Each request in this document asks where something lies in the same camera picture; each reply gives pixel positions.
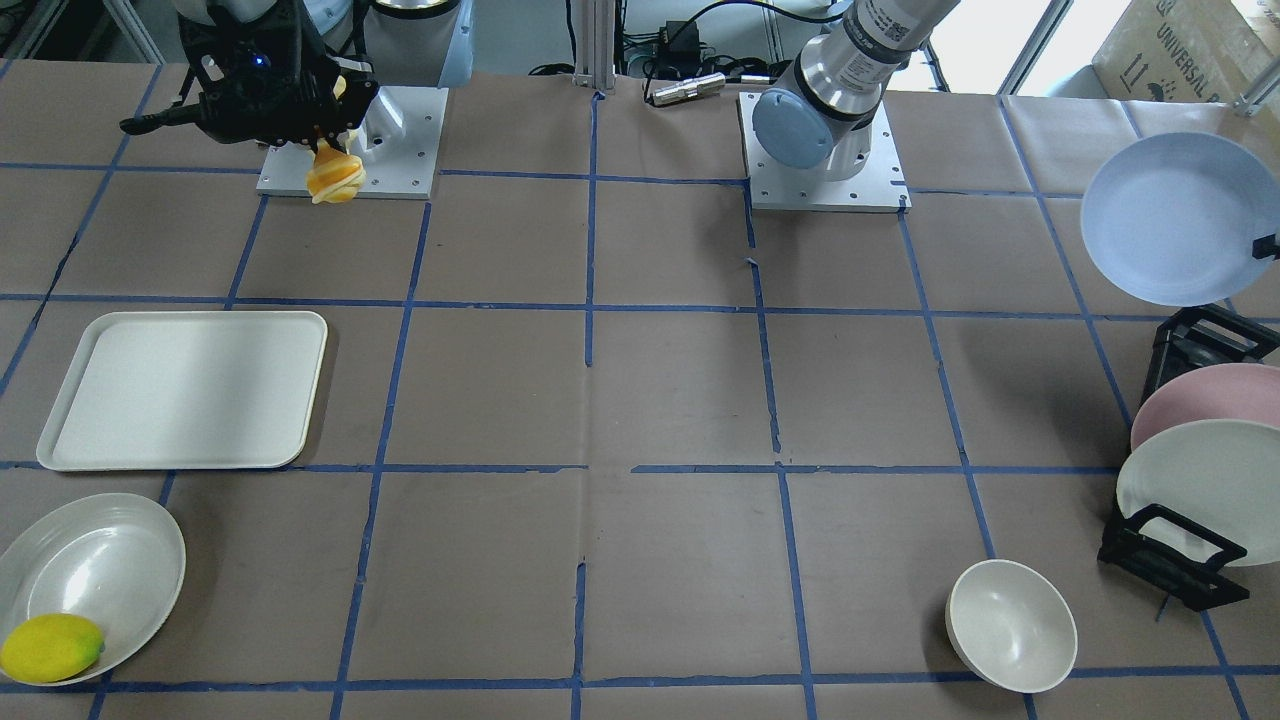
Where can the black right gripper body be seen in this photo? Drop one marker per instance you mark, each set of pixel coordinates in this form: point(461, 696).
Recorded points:
point(304, 62)

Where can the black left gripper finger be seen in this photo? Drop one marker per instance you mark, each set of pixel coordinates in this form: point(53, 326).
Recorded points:
point(1266, 247)

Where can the light blue plate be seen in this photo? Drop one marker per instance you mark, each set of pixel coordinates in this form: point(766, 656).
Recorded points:
point(1171, 218)

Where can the yellow bread loaf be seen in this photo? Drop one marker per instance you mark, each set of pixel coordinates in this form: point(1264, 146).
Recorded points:
point(334, 176)

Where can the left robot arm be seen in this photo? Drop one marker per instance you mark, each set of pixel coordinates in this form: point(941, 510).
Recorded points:
point(829, 136)

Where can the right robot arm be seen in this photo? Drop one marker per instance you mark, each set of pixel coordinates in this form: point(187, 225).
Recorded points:
point(407, 43)

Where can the pink plate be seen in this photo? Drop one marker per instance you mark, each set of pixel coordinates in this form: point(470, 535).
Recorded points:
point(1238, 391)

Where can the cream plate in rack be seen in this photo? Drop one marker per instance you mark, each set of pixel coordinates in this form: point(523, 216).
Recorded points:
point(1220, 473)

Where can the cream plate with lemon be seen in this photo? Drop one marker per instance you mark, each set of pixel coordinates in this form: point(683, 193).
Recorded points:
point(117, 559)

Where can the black dish rack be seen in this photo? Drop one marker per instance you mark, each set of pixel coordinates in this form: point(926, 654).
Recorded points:
point(1158, 545)

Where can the cardboard box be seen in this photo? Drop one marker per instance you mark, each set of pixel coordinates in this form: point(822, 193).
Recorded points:
point(1187, 51)

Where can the white rectangular tray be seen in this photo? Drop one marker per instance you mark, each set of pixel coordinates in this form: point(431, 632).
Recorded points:
point(203, 390)

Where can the black power adapter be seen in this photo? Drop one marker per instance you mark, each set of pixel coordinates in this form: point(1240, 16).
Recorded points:
point(679, 48)

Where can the cream bowl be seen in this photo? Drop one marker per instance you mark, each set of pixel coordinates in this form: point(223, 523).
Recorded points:
point(1011, 626)

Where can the silver cylindrical tool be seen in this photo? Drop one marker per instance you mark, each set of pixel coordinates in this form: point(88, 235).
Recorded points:
point(687, 90)

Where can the yellow lemon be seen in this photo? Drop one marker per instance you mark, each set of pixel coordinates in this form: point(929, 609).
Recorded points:
point(51, 648)

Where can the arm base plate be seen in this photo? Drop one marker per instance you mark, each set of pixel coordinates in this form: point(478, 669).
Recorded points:
point(398, 140)
point(862, 175)

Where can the aluminium frame post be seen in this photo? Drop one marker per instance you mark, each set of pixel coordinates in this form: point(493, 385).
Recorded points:
point(595, 26)

